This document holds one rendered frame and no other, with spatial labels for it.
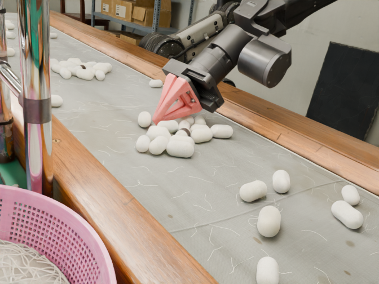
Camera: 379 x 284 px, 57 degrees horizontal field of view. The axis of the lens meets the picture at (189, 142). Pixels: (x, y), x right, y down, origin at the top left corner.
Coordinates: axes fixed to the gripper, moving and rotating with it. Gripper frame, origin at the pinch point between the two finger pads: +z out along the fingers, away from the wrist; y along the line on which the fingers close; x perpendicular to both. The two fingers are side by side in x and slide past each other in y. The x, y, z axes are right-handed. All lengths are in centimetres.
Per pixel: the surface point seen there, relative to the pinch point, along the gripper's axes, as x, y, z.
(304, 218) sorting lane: 2.6, 26.5, -0.3
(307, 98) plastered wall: 164, -92, -121
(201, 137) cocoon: 2.3, 7.2, -1.8
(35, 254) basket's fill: -13.2, 16.9, 19.7
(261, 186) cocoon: -0.1, 21.6, 0.1
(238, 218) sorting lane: -1.8, 22.9, 4.8
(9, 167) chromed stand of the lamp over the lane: -10.8, -1.0, 18.9
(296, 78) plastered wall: 155, -105, -128
